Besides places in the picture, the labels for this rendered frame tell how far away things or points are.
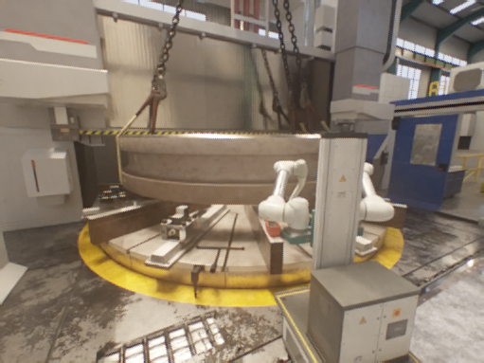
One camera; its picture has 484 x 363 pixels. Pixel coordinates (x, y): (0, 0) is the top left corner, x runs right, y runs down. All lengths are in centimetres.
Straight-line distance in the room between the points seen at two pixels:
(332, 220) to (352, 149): 52
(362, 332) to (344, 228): 64
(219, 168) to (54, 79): 224
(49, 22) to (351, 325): 452
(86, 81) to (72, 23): 92
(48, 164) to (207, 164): 318
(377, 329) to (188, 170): 257
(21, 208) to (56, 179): 98
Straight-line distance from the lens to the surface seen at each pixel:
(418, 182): 721
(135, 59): 568
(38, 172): 535
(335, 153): 165
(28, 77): 374
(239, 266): 269
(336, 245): 187
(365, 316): 164
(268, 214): 176
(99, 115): 456
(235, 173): 299
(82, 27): 425
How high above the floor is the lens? 175
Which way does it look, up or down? 11 degrees down
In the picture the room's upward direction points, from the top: straight up
